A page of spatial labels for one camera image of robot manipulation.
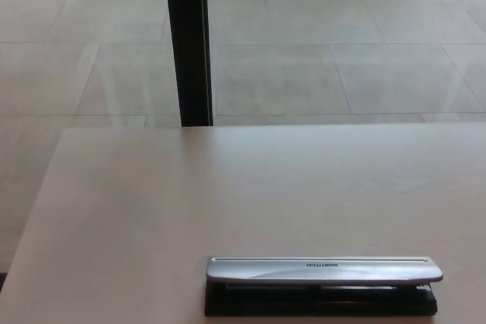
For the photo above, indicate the silver black Bostitch hole punch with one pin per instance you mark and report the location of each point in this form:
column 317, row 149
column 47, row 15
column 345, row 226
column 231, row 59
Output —
column 288, row 271

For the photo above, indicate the black vertical post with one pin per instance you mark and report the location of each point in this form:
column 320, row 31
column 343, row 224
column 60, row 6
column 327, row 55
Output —
column 188, row 43

